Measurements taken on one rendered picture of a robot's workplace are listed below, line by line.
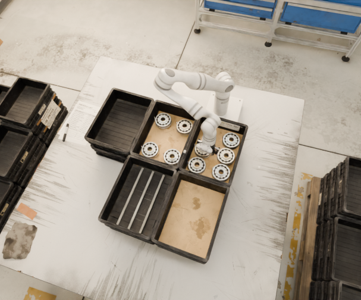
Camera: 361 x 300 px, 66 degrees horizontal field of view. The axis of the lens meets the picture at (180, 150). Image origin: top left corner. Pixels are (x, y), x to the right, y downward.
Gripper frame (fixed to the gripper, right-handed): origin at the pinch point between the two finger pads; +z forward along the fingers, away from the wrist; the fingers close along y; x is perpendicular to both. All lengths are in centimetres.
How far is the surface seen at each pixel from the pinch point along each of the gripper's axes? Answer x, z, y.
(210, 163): 5.3, 2.5, -4.2
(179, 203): 35.2, 2.7, 1.1
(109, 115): 3, 3, 69
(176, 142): 1.8, 2.5, 20.3
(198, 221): 39.0, 2.7, -12.5
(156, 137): 4.0, 2.5, 33.4
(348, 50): -201, 71, -71
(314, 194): -35, 71, -82
